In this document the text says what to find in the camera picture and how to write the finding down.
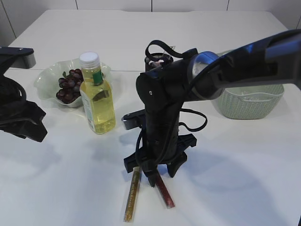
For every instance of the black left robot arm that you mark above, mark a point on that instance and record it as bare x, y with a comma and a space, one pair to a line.
12, 98

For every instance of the clear plastic sheet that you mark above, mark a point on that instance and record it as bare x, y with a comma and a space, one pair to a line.
258, 97

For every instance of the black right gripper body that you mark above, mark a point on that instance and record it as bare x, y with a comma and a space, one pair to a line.
178, 145

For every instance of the yellow tea bottle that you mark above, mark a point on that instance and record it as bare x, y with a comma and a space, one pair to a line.
96, 94

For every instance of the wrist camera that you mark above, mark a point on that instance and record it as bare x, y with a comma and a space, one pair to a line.
134, 120
17, 57

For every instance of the red glitter pen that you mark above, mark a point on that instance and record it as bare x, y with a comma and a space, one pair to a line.
169, 203

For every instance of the green plastic basket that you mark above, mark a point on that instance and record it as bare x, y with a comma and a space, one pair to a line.
248, 103

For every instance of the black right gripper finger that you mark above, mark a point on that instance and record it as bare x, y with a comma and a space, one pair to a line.
173, 167
151, 172

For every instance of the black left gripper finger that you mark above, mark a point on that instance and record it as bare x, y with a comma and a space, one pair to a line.
25, 128

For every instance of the pale green wavy bowl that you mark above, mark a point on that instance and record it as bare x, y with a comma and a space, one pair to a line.
49, 85

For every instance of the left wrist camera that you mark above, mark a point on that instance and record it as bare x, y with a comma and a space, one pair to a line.
17, 57

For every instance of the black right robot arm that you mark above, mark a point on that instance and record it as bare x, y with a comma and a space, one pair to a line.
193, 76

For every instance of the black mesh pen holder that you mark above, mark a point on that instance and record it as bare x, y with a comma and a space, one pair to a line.
162, 59

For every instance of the gold glitter pen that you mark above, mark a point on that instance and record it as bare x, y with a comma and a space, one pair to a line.
132, 195

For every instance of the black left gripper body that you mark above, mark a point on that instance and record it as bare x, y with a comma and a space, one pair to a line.
31, 111

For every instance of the purple grape bunch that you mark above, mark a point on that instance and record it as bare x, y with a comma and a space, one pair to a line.
69, 85

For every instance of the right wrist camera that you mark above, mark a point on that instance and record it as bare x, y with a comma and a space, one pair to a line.
134, 120

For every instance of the pink scissors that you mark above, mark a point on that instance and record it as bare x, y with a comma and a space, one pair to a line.
155, 64

